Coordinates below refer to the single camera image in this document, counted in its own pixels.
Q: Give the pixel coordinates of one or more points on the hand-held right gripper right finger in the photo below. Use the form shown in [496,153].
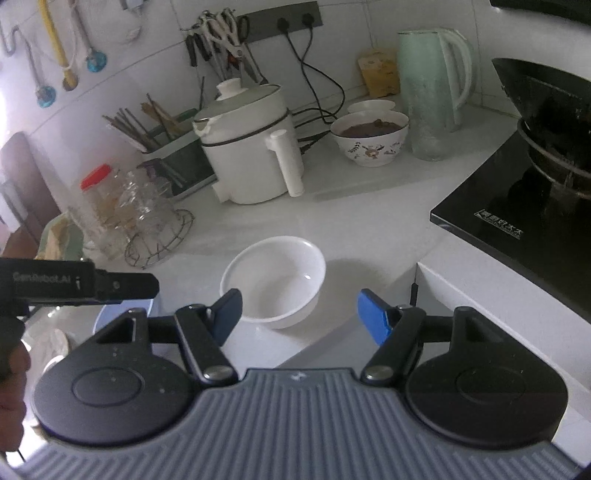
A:
[374,314]

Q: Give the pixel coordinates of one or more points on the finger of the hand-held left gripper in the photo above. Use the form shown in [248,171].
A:
[129,287]

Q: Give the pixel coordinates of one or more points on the black wok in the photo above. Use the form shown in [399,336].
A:
[549,106]

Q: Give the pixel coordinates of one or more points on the yellow sponge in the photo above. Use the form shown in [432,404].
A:
[378,71]

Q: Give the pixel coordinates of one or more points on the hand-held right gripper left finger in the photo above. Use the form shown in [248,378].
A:
[229,314]

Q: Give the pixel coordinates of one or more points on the kitchen scissors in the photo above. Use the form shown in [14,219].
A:
[226,34]

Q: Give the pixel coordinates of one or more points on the black glass gas stove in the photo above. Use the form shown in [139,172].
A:
[517,240]

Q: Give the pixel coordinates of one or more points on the brown cutting board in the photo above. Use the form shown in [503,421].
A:
[23,184]

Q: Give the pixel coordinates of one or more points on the grey wall power strip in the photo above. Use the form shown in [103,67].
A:
[258,21]

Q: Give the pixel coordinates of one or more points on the white bowl with printed figures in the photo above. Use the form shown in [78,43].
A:
[369,143]

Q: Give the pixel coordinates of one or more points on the small white dish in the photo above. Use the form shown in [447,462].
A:
[369,106]

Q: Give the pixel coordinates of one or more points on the clear drinking glass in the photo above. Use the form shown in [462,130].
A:
[154,182]
[131,210]

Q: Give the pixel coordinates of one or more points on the plain white bowl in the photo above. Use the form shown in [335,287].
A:
[272,281]

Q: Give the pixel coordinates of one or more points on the person's left hand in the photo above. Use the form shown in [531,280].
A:
[14,401]

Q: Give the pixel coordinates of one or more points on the white electric cooking pot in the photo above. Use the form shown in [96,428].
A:
[244,147]

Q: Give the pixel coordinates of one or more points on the blue wall pipe cover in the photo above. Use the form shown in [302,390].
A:
[97,62]
[46,97]

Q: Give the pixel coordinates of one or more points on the green chopstick holder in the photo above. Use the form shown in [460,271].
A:
[178,152]

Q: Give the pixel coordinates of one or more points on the green colander with noodles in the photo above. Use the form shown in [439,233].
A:
[60,237]

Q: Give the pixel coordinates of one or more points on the pale green electric kettle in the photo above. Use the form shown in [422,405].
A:
[429,92]

